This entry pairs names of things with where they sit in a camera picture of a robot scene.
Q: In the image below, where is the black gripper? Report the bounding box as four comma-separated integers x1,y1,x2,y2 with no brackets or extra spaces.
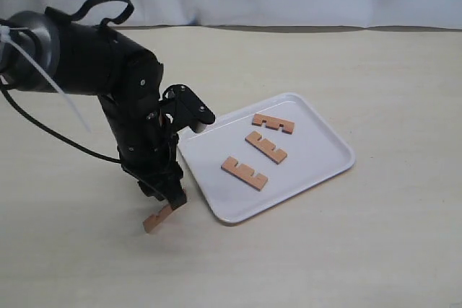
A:
117,116,187,210

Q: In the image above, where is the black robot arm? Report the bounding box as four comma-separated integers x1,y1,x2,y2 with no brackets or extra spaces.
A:
1,9,187,209

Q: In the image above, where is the white rectangular plastic tray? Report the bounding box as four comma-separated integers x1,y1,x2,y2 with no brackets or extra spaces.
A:
178,92,355,224

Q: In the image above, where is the white zip tie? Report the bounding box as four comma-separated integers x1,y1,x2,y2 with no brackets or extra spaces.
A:
1,25,91,133

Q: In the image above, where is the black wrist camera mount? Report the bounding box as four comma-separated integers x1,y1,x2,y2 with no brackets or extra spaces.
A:
160,84,216,133

